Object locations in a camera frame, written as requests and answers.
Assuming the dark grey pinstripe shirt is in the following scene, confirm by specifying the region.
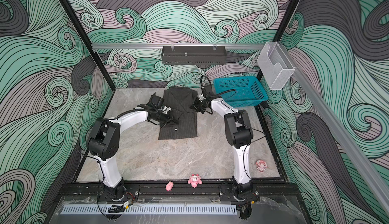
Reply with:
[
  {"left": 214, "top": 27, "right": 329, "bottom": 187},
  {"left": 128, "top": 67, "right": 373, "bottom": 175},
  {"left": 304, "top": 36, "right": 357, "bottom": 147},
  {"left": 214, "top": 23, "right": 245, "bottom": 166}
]
[{"left": 159, "top": 87, "right": 198, "bottom": 140}]

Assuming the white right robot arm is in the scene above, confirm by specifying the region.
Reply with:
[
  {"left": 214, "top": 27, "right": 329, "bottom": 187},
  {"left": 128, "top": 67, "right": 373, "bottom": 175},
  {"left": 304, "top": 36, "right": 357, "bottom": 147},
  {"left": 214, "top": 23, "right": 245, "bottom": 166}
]
[{"left": 190, "top": 76, "right": 253, "bottom": 201}]

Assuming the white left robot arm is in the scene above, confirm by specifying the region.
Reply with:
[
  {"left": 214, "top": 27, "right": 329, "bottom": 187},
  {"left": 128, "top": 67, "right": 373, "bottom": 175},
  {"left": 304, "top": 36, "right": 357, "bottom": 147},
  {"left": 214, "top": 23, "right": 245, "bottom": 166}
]
[{"left": 87, "top": 94, "right": 178, "bottom": 201}]

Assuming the teal plastic basket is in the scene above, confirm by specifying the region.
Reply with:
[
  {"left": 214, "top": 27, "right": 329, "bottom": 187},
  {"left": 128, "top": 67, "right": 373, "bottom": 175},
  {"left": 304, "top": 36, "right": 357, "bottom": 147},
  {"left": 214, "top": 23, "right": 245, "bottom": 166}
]
[{"left": 214, "top": 76, "right": 268, "bottom": 108}]

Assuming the small pink toy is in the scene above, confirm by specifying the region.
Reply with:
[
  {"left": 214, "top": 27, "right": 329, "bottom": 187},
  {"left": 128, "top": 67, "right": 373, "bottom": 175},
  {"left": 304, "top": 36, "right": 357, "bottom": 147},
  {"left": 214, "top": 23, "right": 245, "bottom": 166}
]
[{"left": 165, "top": 181, "right": 174, "bottom": 192}]

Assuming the pink plush pig toy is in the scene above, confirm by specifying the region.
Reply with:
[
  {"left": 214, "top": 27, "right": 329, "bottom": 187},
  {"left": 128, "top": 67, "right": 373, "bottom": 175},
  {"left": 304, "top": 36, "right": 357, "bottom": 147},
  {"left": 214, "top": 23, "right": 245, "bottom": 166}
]
[{"left": 187, "top": 174, "right": 202, "bottom": 188}]

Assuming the pink white figurine toy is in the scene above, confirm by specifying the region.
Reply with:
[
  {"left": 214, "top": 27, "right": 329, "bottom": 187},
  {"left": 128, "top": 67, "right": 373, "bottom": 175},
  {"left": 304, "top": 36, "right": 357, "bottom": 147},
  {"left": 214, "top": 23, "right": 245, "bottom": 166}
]
[{"left": 256, "top": 160, "right": 267, "bottom": 172}]

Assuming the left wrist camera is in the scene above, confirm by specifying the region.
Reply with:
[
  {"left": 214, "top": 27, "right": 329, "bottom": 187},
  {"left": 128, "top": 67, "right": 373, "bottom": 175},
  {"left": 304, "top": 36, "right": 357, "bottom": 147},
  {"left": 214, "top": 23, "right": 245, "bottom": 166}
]
[{"left": 161, "top": 106, "right": 171, "bottom": 114}]

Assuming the black wall shelf tray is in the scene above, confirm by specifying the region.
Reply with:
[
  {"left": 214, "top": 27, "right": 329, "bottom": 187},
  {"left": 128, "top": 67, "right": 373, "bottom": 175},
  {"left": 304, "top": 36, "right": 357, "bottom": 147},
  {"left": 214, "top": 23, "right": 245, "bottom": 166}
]
[{"left": 161, "top": 46, "right": 227, "bottom": 66}]

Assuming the aluminium wall rail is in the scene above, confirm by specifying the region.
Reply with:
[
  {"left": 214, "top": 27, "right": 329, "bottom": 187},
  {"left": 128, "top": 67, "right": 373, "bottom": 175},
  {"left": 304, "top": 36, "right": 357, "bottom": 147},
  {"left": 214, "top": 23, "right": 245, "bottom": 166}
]
[{"left": 91, "top": 42, "right": 265, "bottom": 50}]

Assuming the clear plastic wall bin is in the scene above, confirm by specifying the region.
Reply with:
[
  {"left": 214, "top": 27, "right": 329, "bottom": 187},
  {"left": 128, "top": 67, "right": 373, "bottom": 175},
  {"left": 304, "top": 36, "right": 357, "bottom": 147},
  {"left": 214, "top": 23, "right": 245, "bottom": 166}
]
[{"left": 257, "top": 42, "right": 295, "bottom": 90}]

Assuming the white slotted cable duct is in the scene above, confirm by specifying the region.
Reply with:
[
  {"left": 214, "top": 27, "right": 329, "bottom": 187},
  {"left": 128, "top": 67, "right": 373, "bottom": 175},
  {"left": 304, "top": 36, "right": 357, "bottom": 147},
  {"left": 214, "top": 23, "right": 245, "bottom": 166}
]
[{"left": 59, "top": 204, "right": 238, "bottom": 215}]

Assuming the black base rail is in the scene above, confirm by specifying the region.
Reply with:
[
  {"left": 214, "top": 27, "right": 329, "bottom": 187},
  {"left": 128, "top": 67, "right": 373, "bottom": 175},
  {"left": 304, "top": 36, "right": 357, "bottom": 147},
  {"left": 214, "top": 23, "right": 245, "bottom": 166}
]
[{"left": 58, "top": 179, "right": 299, "bottom": 202}]

